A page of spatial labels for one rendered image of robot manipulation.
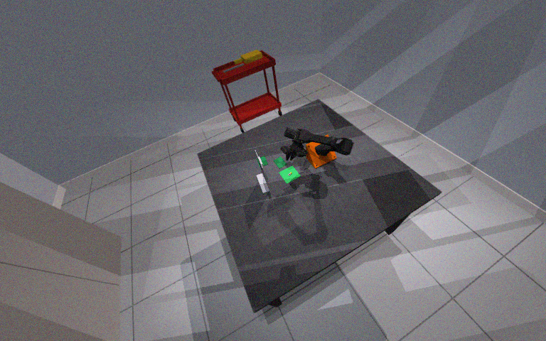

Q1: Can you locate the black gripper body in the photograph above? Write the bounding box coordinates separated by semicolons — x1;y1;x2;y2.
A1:
280;140;303;154

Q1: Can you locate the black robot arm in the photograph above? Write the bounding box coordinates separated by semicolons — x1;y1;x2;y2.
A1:
284;127;353;157

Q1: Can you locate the grey panel with socket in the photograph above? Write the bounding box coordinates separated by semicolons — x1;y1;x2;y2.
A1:
257;155;270;194

